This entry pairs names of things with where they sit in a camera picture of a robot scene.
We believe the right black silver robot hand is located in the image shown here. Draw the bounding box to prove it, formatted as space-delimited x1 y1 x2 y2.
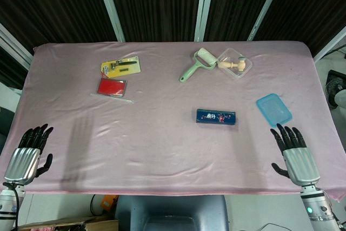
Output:
270 124 321 187

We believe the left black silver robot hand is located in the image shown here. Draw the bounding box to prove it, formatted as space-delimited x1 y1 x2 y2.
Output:
3 124 54 186

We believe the dark blue glasses case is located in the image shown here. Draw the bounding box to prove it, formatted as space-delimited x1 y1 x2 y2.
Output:
196 108 238 128

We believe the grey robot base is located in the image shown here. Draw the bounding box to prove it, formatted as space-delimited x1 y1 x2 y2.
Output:
115 194 230 231

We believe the blue plastic lid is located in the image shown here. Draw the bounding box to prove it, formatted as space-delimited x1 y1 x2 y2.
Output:
256 93 293 128

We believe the cardboard box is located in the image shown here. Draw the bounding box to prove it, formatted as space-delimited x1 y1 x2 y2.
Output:
17 216 119 231

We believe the black equipment on floor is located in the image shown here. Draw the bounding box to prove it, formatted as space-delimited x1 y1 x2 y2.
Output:
325 70 346 107

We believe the orange object under table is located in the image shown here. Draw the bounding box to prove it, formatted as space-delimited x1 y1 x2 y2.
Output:
100 194 117 214

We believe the clear plastic container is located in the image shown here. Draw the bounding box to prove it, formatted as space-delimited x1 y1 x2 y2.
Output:
217 48 253 81

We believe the red ink pad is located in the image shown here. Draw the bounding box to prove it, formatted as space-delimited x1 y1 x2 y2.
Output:
96 78 128 98

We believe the beige wooden toy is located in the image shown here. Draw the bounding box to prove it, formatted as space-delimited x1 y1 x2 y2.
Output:
218 57 247 72

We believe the pink tablecloth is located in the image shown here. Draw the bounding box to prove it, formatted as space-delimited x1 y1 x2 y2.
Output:
0 41 346 203

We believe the yellow razor blister card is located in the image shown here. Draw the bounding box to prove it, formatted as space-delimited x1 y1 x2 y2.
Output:
101 55 142 79

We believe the green lint roller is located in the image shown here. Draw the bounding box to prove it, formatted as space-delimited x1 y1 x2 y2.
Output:
179 48 218 83

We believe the black cable under table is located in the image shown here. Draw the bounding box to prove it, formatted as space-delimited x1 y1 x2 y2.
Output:
90 194 103 216

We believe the white metal frame post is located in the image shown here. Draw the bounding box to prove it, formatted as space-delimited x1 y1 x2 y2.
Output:
0 22 34 69
194 0 217 42
313 25 346 63
94 0 125 43
247 0 288 41

